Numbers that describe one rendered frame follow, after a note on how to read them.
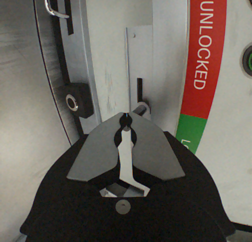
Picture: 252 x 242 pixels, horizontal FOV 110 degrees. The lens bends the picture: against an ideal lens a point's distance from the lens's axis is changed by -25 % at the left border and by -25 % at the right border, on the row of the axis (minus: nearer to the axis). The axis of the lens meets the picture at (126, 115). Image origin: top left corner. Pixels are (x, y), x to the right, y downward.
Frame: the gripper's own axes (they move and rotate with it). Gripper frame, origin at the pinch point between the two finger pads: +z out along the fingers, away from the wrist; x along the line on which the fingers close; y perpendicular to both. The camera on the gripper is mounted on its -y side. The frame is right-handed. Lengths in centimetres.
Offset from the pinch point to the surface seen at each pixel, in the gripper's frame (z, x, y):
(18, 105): 3.7, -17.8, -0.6
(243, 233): -11.3, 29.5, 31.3
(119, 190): 7.1, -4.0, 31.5
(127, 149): 6.4, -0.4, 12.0
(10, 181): -3.5, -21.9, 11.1
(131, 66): 5.5, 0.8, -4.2
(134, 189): 5.3, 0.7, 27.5
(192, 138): 0.9, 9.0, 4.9
